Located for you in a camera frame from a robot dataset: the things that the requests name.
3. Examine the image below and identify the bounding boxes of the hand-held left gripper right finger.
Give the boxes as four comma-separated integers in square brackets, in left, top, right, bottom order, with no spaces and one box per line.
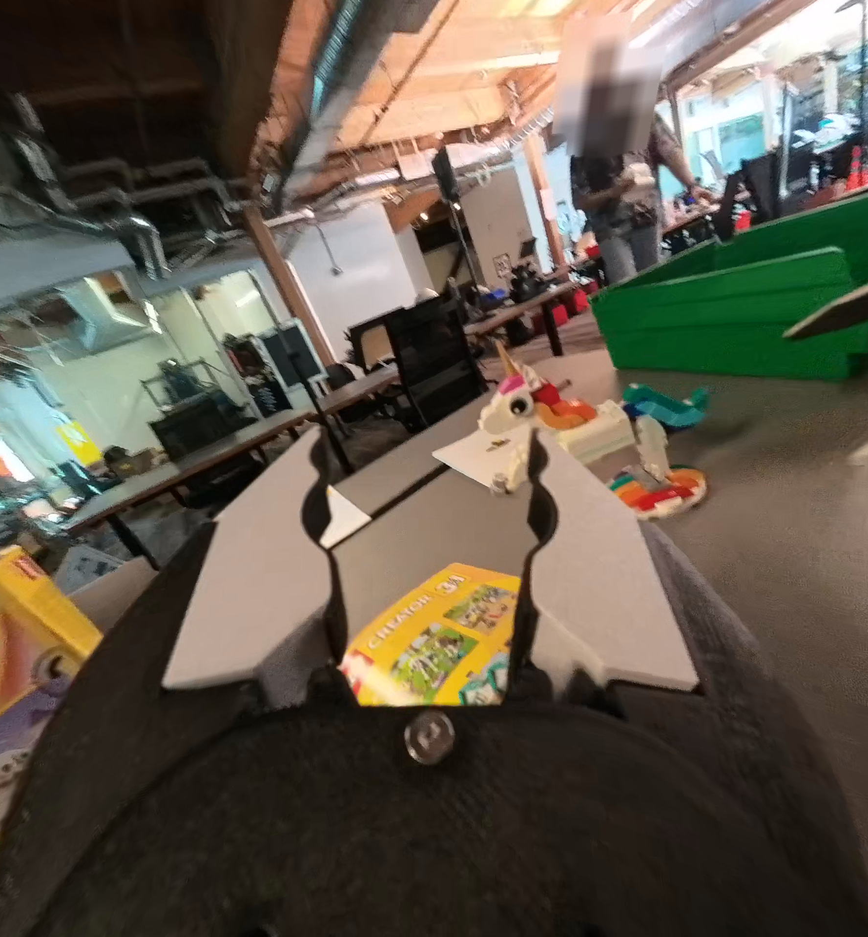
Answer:
[506,428,701,691]

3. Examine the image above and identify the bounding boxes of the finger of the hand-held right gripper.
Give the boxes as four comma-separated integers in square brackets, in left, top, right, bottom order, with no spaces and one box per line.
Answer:
[783,266,868,341]

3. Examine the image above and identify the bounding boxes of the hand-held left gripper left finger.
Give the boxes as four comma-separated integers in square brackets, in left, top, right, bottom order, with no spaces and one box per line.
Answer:
[162,425,350,692]

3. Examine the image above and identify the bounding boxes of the round rainbow brick plate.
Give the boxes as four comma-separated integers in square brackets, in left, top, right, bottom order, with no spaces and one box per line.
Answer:
[607,464,709,521]

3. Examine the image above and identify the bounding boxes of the white toy brick unicorn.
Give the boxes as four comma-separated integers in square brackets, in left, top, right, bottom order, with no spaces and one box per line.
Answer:
[477,340,710,498]

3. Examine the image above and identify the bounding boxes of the yellow toy set box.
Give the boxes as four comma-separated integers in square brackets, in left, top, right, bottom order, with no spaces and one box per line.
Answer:
[0,545,104,891]

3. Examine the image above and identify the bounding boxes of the green plastic bin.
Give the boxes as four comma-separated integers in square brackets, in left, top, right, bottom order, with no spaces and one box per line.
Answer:
[590,184,868,382]

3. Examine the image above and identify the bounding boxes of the white paper booklet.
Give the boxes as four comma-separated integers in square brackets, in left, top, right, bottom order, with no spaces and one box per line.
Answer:
[320,486,372,549]
[432,431,538,489]

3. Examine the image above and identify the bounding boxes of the yellow instruction booklet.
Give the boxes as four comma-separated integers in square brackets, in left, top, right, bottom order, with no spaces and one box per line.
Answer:
[339,562,522,708]

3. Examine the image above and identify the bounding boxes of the black monitor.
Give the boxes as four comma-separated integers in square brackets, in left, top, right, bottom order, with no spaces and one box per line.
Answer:
[261,321,328,397]

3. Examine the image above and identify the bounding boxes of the black office chair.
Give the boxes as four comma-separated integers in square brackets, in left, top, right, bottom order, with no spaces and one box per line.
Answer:
[384,296,488,433]

